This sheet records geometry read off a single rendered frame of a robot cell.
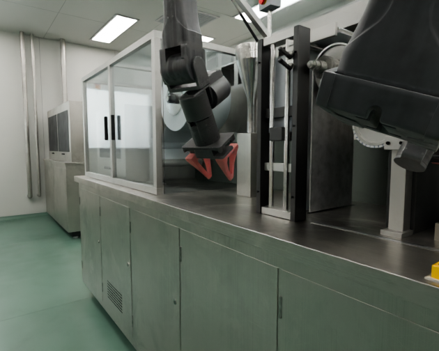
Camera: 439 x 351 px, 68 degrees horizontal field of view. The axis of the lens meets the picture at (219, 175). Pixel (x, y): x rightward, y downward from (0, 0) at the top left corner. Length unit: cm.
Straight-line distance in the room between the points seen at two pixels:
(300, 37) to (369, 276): 63
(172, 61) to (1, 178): 532
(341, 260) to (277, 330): 31
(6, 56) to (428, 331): 586
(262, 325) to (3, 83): 543
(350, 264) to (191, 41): 51
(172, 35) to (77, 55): 556
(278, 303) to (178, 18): 68
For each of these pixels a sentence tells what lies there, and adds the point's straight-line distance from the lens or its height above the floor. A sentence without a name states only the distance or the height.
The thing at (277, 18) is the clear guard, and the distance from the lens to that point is 169.
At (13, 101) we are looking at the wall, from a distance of 589.
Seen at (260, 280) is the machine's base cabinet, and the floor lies 76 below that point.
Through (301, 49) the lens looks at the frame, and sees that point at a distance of 97.
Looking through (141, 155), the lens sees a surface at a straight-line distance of 161.
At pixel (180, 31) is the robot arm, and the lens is 64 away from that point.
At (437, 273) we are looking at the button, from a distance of 64.
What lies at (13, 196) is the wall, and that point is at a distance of 589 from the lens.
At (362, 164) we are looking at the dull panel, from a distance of 135.
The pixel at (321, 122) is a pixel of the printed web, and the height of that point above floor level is 119.
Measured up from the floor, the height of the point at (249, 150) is 110.
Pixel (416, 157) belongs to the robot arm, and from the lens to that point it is 69.
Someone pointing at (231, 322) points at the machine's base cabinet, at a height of 59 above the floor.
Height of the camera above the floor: 111
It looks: 5 degrees down
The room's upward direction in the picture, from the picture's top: straight up
